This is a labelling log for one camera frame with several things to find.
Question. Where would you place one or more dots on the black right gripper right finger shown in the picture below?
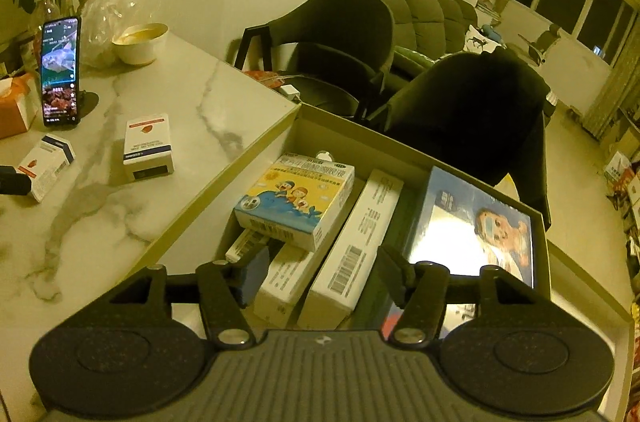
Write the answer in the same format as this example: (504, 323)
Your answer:
(495, 340)

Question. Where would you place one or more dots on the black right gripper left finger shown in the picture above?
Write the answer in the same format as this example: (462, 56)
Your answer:
(157, 346)

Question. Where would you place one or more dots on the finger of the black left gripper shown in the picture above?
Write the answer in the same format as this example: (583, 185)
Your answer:
(14, 183)

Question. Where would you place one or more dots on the white blue small carton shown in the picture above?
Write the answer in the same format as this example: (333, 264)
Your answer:
(45, 162)

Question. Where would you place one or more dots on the white strawberry medicine box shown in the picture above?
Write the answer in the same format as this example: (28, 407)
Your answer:
(147, 147)

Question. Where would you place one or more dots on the large blue white box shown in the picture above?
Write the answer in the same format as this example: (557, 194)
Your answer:
(460, 226)

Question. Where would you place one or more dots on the narrow barcode medicine box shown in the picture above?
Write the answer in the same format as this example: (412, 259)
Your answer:
(247, 241)

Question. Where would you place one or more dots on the long white barcode box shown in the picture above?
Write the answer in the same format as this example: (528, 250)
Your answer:
(337, 288)

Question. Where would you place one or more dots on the cartoon children medicine box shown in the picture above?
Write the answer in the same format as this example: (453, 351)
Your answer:
(297, 200)

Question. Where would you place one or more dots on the white blue text medicine box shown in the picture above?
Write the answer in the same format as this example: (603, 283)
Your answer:
(288, 275)

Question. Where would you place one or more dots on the white cardboard sorting box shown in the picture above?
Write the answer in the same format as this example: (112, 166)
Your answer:
(207, 231)

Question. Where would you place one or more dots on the white box lid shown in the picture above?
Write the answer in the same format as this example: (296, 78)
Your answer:
(581, 295)

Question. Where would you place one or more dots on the orange tissue box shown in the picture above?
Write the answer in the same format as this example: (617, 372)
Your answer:
(19, 104)

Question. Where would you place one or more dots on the smartphone with lit screen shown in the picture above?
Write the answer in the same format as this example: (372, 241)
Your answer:
(59, 71)

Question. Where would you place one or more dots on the plastic drink bottle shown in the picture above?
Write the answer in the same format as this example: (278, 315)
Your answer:
(44, 11)

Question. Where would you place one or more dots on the white bowl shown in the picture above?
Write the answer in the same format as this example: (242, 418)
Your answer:
(140, 45)

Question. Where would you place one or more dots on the clear plastic bag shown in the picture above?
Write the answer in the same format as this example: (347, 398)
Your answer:
(101, 22)

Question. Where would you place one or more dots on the near dark armchair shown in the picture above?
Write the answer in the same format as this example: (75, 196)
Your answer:
(483, 114)

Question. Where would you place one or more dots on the dark armchair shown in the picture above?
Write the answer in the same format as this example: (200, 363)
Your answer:
(346, 45)
(483, 114)

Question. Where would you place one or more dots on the olive window curtain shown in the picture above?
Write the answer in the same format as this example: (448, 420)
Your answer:
(623, 78)

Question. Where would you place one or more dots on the green quilted sofa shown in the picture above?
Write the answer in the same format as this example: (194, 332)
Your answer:
(428, 27)

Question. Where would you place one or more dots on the window with dark panes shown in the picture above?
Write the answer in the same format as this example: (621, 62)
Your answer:
(600, 25)

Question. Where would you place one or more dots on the far dark armchair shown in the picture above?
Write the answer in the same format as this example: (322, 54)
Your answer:
(346, 45)

